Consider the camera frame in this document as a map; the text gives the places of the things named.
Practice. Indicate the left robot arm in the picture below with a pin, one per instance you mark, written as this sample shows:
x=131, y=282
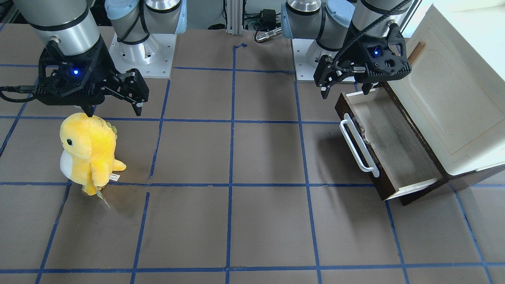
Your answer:
x=337, y=24

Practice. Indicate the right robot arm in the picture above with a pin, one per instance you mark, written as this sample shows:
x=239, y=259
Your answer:
x=71, y=24

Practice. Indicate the cream cabinet box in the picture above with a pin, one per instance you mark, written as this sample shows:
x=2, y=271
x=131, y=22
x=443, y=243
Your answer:
x=455, y=92

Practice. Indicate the yellow plush toy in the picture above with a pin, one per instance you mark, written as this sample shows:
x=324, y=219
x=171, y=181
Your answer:
x=89, y=152

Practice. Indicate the black power adapter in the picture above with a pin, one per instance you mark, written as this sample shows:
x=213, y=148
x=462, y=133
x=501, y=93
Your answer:
x=268, y=19

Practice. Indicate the aluminium frame post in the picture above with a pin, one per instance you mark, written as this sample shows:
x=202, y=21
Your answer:
x=234, y=15

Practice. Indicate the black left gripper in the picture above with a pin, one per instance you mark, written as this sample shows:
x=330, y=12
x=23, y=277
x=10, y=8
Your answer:
x=352, y=55

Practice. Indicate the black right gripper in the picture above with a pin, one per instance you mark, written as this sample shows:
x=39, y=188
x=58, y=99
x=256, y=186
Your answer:
x=103, y=62

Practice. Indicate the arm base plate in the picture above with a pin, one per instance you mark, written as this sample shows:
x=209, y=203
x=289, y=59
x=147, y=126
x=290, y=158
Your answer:
x=306, y=54
x=153, y=58

